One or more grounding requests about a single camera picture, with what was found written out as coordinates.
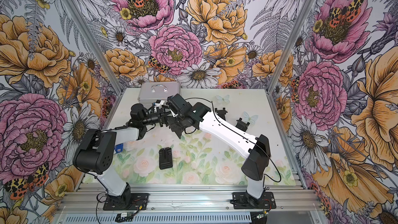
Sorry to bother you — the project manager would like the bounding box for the blue packet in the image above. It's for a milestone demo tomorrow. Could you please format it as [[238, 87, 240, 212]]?
[[114, 144, 123, 154]]

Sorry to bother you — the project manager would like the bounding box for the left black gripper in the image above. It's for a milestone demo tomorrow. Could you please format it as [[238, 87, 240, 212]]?
[[141, 104, 173, 126]]

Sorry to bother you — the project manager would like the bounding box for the right aluminium corner post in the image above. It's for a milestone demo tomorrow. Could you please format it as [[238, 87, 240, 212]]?
[[266, 0, 316, 95]]

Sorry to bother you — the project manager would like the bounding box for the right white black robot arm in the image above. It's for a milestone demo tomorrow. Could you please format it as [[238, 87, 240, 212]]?
[[165, 94, 282, 209]]

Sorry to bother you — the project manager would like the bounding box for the aluminium front rail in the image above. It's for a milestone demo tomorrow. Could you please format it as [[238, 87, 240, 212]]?
[[57, 184, 321, 214]]

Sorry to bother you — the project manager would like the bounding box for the black phone stand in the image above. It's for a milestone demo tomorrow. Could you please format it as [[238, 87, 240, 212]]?
[[159, 147, 173, 170], [215, 107, 228, 120], [167, 116, 194, 139], [235, 118, 250, 132]]

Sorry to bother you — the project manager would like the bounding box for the silver aluminium case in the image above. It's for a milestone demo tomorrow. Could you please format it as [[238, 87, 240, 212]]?
[[138, 82, 181, 105]]

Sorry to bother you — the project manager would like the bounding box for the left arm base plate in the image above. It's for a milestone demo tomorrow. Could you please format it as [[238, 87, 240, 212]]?
[[103, 193, 149, 211]]

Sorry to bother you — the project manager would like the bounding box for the small circuit board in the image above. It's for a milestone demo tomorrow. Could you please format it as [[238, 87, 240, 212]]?
[[115, 212, 135, 223]]

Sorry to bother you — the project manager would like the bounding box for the aluminium corner post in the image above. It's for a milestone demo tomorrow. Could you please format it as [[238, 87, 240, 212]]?
[[266, 0, 316, 95], [47, 0, 124, 95]]

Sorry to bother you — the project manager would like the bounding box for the left aluminium corner post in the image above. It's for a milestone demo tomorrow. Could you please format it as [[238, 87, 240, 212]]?
[[47, 0, 124, 95]]

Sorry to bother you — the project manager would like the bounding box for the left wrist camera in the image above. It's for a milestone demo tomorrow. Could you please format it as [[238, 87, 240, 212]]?
[[153, 100, 166, 112]]

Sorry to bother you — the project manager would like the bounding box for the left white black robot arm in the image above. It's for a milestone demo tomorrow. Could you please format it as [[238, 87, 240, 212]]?
[[73, 101, 171, 210]]

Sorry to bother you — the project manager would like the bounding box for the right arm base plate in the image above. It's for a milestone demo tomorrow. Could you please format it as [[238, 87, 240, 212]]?
[[230, 191, 277, 210]]

